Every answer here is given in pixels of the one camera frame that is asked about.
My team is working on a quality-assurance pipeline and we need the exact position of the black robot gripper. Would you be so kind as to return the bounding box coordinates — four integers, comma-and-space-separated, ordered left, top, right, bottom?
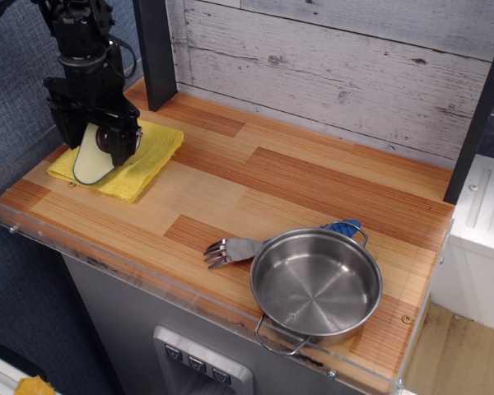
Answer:
44, 57, 139, 167

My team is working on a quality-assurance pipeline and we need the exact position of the toy avocado half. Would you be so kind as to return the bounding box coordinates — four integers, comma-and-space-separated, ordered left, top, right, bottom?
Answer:
72, 123, 115, 185

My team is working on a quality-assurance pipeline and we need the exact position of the stainless steel pot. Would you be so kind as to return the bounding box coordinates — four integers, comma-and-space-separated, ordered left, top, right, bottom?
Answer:
250, 228, 383, 356

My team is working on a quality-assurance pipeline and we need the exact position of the yellow folded cloth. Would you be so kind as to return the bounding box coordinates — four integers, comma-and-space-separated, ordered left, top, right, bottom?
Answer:
47, 121, 184, 202

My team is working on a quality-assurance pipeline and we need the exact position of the clear acrylic edge guard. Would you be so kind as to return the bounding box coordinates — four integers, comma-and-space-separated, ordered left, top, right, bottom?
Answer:
0, 59, 454, 392

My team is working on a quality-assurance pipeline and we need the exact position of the grey toy cabinet front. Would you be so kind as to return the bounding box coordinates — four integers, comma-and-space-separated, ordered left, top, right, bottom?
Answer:
64, 256, 403, 394

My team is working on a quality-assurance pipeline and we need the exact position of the silver dispenser button panel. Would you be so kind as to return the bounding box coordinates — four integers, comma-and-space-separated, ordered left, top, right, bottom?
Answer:
153, 325, 254, 394

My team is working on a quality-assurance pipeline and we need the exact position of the white ridged side counter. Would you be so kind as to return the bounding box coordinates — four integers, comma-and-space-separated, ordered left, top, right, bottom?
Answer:
430, 155, 494, 329

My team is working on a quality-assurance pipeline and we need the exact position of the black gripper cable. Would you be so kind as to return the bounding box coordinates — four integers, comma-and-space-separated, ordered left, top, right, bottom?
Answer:
105, 35, 137, 81

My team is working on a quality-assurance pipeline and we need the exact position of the left black upright post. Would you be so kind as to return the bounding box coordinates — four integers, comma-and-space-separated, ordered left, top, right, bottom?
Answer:
133, 0, 178, 111

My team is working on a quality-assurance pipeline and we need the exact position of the black upright post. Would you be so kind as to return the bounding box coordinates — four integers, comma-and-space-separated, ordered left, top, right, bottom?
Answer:
133, 0, 178, 111
443, 59, 494, 204

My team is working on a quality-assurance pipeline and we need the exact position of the right black upright post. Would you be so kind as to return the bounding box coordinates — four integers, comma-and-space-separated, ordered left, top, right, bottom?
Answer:
443, 59, 494, 204

